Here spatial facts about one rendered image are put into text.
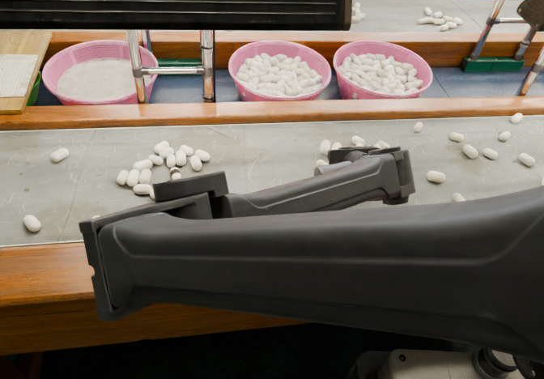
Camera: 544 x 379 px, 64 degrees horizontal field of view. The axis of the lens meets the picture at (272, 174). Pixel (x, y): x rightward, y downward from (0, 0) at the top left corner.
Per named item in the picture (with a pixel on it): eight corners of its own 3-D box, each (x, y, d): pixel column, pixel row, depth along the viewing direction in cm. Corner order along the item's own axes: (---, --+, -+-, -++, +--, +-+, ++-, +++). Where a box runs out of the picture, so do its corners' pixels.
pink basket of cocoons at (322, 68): (344, 112, 118) (351, 83, 111) (257, 139, 107) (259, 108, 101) (292, 61, 133) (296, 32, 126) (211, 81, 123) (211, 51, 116)
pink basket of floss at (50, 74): (183, 100, 116) (180, 69, 109) (96, 150, 100) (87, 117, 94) (119, 60, 126) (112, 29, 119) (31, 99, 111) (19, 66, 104)
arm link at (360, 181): (196, 304, 38) (172, 180, 37) (162, 297, 42) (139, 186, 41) (424, 202, 68) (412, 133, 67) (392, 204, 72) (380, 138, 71)
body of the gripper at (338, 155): (326, 149, 83) (340, 153, 76) (376, 146, 85) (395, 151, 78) (326, 182, 84) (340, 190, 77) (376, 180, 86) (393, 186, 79)
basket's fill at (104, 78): (151, 124, 107) (149, 105, 103) (53, 127, 103) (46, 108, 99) (155, 72, 122) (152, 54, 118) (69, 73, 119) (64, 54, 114)
